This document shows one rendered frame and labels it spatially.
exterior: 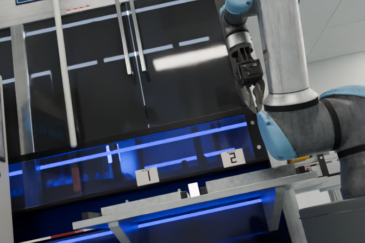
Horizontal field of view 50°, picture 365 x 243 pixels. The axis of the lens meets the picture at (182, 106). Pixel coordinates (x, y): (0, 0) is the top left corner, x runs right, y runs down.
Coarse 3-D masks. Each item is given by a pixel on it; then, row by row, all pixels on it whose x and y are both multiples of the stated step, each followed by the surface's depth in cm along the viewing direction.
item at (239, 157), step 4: (224, 152) 154; (228, 152) 154; (232, 152) 154; (236, 152) 154; (240, 152) 154; (224, 156) 153; (228, 156) 153; (232, 156) 153; (236, 156) 153; (240, 156) 153; (224, 160) 153; (228, 160) 153; (232, 160) 153; (236, 160) 153; (240, 160) 153; (244, 160) 153; (224, 164) 153; (228, 164) 152; (232, 164) 152; (236, 164) 152
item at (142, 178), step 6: (150, 168) 154; (156, 168) 154; (138, 174) 154; (144, 174) 153; (150, 174) 153; (156, 174) 153; (138, 180) 153; (144, 180) 153; (150, 180) 153; (156, 180) 152
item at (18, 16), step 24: (0, 0) 180; (48, 0) 179; (72, 0) 178; (96, 0) 177; (120, 0) 176; (0, 24) 177; (24, 48) 173; (24, 72) 169; (24, 96) 166; (24, 120) 163; (192, 120) 159; (216, 120) 158; (24, 144) 160; (96, 144) 158; (216, 168) 153
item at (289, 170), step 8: (272, 168) 114; (280, 168) 114; (288, 168) 114; (232, 176) 114; (240, 176) 114; (248, 176) 114; (256, 176) 114; (264, 176) 114; (272, 176) 114; (280, 176) 113; (208, 184) 114; (216, 184) 114; (224, 184) 114; (232, 184) 114; (240, 184) 113; (248, 184) 113; (208, 192) 113
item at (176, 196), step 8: (176, 192) 125; (136, 200) 125; (144, 200) 125; (152, 200) 125; (160, 200) 125; (168, 200) 125; (104, 208) 125; (112, 208) 125; (120, 208) 125; (128, 208) 125; (136, 208) 125
